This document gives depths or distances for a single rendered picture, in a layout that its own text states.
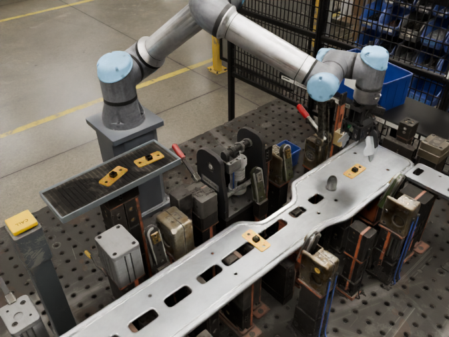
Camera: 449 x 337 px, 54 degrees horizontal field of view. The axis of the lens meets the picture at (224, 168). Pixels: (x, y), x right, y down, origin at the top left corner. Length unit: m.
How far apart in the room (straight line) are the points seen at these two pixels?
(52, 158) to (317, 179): 2.42
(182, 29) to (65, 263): 0.91
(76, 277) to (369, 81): 1.14
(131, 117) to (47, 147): 2.15
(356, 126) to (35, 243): 0.94
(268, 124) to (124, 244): 1.35
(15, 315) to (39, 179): 2.25
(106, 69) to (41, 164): 2.06
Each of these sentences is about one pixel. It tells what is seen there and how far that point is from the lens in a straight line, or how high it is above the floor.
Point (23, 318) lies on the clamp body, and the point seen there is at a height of 1.06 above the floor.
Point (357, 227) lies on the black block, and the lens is 1.35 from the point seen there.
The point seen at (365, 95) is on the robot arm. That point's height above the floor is 1.31.
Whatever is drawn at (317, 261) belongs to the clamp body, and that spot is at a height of 1.04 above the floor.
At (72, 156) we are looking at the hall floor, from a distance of 3.47.
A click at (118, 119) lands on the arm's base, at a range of 1.55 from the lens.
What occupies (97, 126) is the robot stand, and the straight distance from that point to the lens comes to 1.60.
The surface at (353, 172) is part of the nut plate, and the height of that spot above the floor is 1.00.
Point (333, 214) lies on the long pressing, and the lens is 1.35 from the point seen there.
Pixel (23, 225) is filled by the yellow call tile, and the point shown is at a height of 1.16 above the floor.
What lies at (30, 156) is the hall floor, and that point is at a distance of 3.60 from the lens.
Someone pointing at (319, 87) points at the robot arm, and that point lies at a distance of 1.17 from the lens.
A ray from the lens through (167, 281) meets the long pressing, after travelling 1.17.
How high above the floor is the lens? 1.91
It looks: 38 degrees down
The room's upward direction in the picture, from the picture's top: 1 degrees counter-clockwise
